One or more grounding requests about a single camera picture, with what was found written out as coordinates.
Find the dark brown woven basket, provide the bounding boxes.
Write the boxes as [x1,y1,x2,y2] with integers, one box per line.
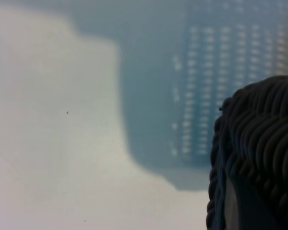
[205,71,288,230]

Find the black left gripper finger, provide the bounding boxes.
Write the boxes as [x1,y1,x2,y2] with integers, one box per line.
[224,176,262,230]

